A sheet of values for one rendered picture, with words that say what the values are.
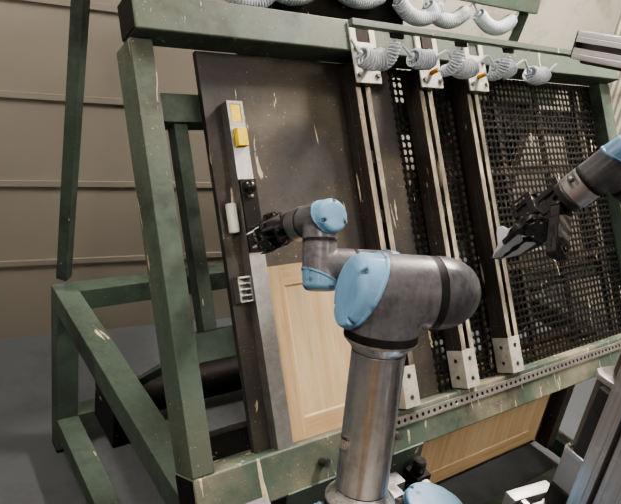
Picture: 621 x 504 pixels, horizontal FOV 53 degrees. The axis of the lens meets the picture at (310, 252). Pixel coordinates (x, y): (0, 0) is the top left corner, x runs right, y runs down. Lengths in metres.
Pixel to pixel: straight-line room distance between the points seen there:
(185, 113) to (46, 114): 1.76
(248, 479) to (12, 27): 2.44
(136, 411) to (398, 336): 1.22
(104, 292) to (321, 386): 1.21
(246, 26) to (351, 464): 1.21
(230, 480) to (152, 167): 0.80
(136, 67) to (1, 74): 1.81
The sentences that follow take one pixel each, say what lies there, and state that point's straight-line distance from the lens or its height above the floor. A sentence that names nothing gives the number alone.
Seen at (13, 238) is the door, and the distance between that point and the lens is 3.66.
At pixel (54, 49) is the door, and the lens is 3.42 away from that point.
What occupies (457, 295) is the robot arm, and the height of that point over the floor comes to 1.64.
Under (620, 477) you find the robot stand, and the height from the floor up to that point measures 1.46.
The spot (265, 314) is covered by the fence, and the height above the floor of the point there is 1.21.
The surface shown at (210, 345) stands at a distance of 1.70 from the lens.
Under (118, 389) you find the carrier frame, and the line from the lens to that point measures 2.10.
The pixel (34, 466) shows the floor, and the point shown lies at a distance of 3.06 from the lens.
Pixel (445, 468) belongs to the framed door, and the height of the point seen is 0.31.
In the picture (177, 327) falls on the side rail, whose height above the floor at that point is 1.22.
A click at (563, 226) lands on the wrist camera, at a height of 1.66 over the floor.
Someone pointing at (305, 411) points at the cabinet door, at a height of 0.95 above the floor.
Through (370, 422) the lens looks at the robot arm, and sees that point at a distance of 0.99.
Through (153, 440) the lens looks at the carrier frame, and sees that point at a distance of 1.91.
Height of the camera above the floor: 2.01
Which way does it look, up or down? 22 degrees down
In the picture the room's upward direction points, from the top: 9 degrees clockwise
